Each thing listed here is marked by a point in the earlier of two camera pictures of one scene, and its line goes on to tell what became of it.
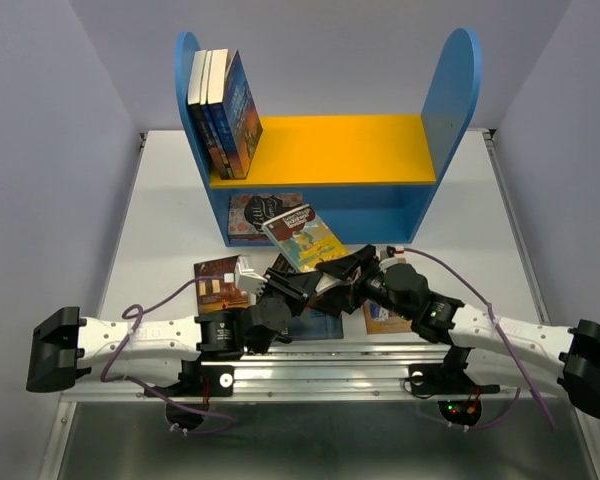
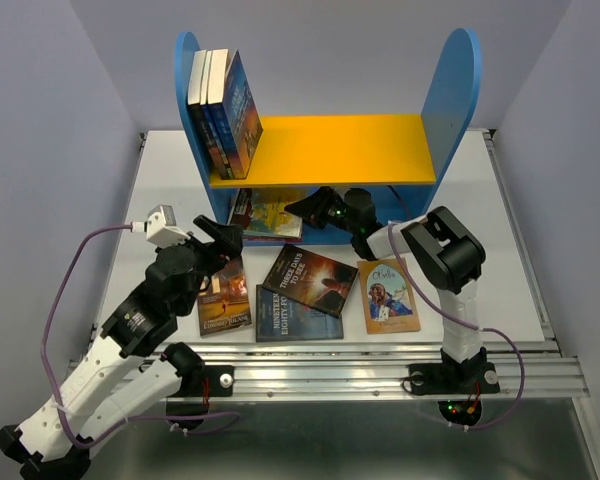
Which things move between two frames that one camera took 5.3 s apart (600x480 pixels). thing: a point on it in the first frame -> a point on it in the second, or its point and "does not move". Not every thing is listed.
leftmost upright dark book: [196, 80] does not move
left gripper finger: [296, 287] -> [215, 256]
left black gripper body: [261, 349] -> [188, 305]
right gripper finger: [340, 268] -> [321, 204]
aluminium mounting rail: [315, 374] does not move
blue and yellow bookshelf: [370, 177] does not move
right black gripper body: [375, 286] -> [341, 219]
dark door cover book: [222, 293] does not move
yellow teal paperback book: [304, 238] -> [268, 216]
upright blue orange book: [244, 123] does not move
